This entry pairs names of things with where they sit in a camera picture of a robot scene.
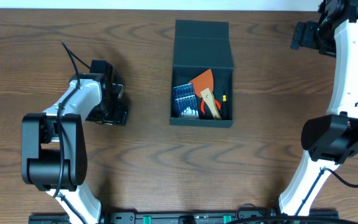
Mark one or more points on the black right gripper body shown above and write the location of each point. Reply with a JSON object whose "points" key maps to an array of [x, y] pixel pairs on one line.
{"points": [[312, 38]]}

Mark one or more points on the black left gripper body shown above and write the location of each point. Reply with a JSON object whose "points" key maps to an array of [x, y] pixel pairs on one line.
{"points": [[119, 115]]}

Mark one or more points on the red handled cutting pliers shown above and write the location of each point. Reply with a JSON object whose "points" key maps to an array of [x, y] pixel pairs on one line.
{"points": [[202, 107]]}

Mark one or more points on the orange scraper wooden handle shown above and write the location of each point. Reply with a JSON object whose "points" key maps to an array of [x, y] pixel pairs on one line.
{"points": [[204, 86]]}

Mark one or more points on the dark green box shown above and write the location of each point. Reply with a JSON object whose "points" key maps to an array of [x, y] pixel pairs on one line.
{"points": [[198, 47]]}

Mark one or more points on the black yellow screwdriver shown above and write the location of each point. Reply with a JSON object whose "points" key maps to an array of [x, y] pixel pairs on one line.
{"points": [[224, 104]]}

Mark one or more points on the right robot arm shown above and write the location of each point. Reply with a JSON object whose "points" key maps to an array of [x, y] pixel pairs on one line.
{"points": [[327, 141]]}

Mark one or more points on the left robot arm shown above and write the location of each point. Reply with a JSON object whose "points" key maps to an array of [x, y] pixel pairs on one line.
{"points": [[53, 152]]}

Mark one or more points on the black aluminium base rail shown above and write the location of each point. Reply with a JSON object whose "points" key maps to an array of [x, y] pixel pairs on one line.
{"points": [[178, 218]]}

